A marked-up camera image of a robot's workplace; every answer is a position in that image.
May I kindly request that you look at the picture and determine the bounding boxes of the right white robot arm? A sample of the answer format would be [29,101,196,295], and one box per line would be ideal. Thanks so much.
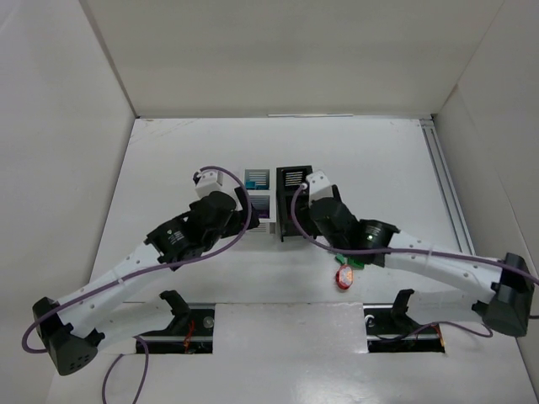
[291,178,538,338]

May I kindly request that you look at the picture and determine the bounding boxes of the aluminium rail right side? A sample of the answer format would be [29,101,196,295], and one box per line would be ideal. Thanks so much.
[419,118,476,255]

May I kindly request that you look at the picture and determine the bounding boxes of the black two-bin container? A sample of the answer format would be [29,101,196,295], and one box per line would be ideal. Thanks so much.
[275,165,312,242]

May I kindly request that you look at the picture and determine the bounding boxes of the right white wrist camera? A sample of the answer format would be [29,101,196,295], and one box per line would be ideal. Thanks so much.
[306,170,334,206]

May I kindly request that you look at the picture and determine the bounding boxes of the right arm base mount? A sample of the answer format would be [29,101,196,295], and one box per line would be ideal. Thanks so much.
[364,289,446,354]

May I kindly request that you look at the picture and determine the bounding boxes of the green lego brick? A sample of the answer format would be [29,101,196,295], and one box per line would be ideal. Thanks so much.
[347,258,365,269]

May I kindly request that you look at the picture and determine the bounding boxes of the white two-bin container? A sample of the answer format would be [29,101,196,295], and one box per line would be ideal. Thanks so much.
[243,168,277,235]

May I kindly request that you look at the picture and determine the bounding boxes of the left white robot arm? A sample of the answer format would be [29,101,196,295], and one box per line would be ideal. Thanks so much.
[32,187,259,376]

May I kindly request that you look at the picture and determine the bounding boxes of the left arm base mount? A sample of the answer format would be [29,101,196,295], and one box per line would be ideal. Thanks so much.
[141,290,216,354]

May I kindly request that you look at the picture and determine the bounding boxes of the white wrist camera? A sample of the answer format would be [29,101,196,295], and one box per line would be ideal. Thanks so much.
[193,169,223,199]
[306,170,334,206]

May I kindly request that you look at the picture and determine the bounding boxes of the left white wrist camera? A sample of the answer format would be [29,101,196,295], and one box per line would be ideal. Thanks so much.
[193,169,223,199]

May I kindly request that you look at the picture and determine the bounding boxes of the red flower lego piece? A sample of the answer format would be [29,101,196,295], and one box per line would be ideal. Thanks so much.
[335,264,354,290]

